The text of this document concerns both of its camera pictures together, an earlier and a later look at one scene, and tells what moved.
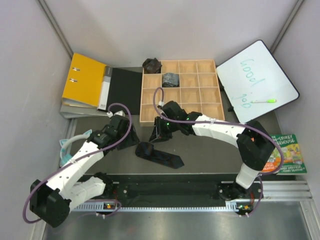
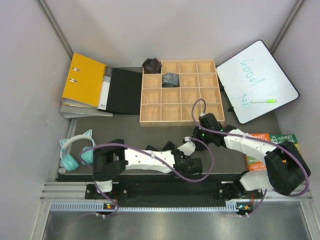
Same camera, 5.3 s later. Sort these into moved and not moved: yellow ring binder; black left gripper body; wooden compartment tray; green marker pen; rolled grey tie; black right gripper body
Moved: black right gripper body; black left gripper body
Not moved: green marker pen; rolled grey tie; wooden compartment tray; yellow ring binder
